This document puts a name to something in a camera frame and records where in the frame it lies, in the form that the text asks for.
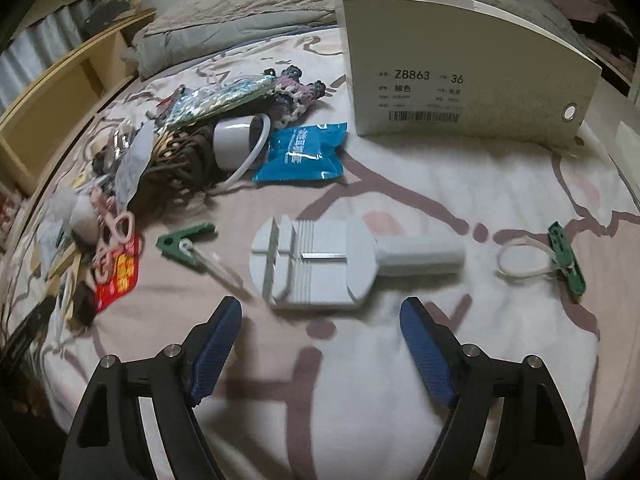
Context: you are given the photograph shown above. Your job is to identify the black bag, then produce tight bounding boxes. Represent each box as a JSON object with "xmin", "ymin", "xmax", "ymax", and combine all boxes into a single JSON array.
[{"xmin": 87, "ymin": 0, "xmax": 133, "ymax": 28}]

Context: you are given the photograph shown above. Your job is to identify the dark crochet piece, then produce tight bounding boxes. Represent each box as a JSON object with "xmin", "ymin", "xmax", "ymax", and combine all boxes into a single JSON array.
[{"xmin": 272, "ymin": 66, "xmax": 326, "ymax": 128}]

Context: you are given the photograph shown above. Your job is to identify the iridescent pouch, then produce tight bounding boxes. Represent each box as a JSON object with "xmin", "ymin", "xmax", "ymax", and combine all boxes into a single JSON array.
[{"xmin": 165, "ymin": 75, "xmax": 276, "ymax": 128}]

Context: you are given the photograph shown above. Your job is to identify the wooden shelf unit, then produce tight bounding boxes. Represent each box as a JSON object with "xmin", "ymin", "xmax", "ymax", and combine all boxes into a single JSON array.
[{"xmin": 0, "ymin": 7, "xmax": 158, "ymax": 191}]

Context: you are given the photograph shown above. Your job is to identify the brown braided cord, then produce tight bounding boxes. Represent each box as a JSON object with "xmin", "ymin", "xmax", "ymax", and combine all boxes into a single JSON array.
[{"xmin": 135, "ymin": 125, "xmax": 226, "ymax": 211}]

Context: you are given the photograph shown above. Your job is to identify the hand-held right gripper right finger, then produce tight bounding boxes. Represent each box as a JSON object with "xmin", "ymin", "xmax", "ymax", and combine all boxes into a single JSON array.
[{"xmin": 399, "ymin": 296, "xmax": 586, "ymax": 480}]

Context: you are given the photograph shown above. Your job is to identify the red sachet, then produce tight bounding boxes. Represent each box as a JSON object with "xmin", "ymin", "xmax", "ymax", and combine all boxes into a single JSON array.
[{"xmin": 95, "ymin": 235, "xmax": 143, "ymax": 313}]

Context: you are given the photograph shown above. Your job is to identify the cartoon printed blanket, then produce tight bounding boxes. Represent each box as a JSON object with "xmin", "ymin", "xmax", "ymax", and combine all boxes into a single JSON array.
[{"xmin": 0, "ymin": 25, "xmax": 640, "ymax": 480}]

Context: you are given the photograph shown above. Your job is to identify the white plush balls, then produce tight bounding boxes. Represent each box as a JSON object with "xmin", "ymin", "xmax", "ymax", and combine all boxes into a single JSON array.
[{"xmin": 47, "ymin": 187, "xmax": 101, "ymax": 243}]

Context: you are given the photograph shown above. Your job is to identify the grey curtain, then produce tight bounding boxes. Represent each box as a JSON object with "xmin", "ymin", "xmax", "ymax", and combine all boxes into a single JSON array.
[{"xmin": 0, "ymin": 0, "xmax": 106, "ymax": 106}]

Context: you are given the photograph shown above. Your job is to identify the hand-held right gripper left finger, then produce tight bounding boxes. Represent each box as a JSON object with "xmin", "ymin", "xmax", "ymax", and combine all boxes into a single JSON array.
[{"xmin": 57, "ymin": 296, "xmax": 243, "ymax": 480}]

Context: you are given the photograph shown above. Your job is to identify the blue plastic packet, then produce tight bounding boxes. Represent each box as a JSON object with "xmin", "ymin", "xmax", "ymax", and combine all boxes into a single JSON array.
[{"xmin": 250, "ymin": 121, "xmax": 349, "ymax": 183}]

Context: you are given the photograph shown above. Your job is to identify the green clip with white loop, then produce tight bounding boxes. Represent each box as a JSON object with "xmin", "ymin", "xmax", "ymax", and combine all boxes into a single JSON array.
[
  {"xmin": 496, "ymin": 221, "xmax": 587, "ymax": 297},
  {"xmin": 155, "ymin": 221, "xmax": 236, "ymax": 281}
]

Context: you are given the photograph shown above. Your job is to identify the white shoe box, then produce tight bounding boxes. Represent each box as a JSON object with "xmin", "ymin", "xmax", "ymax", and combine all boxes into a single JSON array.
[{"xmin": 332, "ymin": 0, "xmax": 603, "ymax": 148}]

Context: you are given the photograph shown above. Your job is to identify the grey duvet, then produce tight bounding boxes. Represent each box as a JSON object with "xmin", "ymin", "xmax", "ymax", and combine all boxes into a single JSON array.
[{"xmin": 135, "ymin": 0, "xmax": 566, "ymax": 78}]

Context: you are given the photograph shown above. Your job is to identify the white paper sachet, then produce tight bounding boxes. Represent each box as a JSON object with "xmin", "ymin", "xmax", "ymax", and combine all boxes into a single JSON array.
[{"xmin": 112, "ymin": 120, "xmax": 156, "ymax": 206}]

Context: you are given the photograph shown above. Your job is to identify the grey plastic hand tool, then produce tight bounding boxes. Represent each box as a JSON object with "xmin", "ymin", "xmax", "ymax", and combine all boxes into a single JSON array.
[{"xmin": 249, "ymin": 214, "xmax": 466, "ymax": 311}]

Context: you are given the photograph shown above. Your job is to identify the pink scissors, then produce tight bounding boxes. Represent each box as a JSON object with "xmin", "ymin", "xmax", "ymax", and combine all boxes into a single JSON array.
[{"xmin": 92, "ymin": 197, "xmax": 138, "ymax": 281}]

